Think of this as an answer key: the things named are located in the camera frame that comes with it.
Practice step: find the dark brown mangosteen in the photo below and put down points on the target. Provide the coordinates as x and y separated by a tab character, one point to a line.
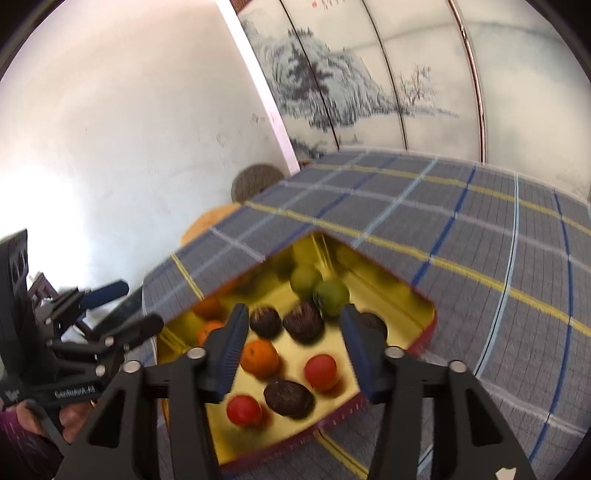
265	321
303	321
373	323
288	398

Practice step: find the grey plaid tablecloth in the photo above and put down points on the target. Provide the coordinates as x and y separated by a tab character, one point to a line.
438	230

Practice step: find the red tin box gold interior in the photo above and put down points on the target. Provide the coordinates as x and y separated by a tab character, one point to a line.
295	434

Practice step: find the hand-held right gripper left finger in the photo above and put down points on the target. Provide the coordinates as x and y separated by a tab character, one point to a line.
231	350

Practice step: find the orange round cushion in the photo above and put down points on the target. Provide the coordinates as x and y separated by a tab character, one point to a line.
207	224

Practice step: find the dark wooden furniture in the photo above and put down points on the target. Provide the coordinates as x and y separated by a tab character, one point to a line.
44	288

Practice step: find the red round fruit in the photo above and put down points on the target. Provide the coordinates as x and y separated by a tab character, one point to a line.
243	410
320	371

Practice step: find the green round fruit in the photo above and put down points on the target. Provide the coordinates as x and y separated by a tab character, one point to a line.
330	297
304	277

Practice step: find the orange tangerine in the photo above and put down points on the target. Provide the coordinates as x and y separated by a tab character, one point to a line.
207	307
260	357
210	330

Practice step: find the round grey millstone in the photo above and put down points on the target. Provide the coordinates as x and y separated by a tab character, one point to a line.
256	182

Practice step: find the person's left forearm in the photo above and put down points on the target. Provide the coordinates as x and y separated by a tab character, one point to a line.
23	452

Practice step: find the person's left hand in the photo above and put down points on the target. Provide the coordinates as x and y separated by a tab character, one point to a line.
74	420

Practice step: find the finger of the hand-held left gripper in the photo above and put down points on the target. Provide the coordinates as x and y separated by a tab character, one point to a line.
138	330
106	293

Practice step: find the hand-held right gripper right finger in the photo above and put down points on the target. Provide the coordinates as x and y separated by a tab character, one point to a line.
360	355

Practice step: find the landscape painted folding screen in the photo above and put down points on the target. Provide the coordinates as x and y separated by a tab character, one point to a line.
369	69

